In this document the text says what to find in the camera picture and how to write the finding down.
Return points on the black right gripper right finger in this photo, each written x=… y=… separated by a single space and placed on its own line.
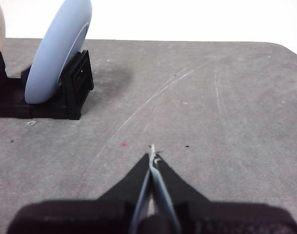
x=224 y=219

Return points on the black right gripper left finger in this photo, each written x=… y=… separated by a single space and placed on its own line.
x=90 y=217

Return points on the black plastic plate rack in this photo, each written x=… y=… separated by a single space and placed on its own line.
x=73 y=97

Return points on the light blue round plate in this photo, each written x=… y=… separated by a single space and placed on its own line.
x=56 y=58

